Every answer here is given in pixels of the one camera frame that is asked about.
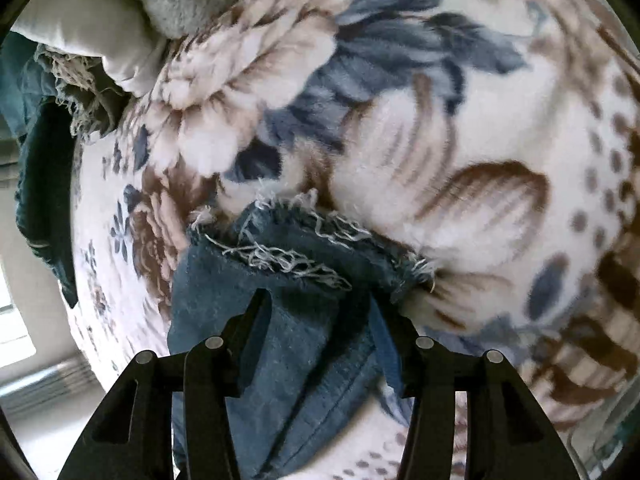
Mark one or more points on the teal fringed scarf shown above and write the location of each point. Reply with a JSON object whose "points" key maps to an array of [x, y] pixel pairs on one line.
{"points": [[75, 90]]}

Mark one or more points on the teal velvet quilt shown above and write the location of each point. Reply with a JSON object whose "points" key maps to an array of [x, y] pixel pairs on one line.
{"points": [[40, 185]]}

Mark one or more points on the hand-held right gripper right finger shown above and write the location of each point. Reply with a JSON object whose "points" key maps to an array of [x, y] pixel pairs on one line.
{"points": [[385, 350]]}

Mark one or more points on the white cloth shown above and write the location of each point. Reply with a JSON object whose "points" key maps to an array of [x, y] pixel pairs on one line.
{"points": [[95, 15]]}

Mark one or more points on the floral fleece blanket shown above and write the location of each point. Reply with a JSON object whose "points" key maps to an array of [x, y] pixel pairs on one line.
{"points": [[450, 110]]}

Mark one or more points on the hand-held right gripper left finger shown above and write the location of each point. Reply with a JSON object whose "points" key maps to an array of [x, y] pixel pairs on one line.
{"points": [[250, 330]]}

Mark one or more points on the blue denim pants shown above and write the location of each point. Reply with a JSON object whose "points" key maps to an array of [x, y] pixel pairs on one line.
{"points": [[310, 360]]}

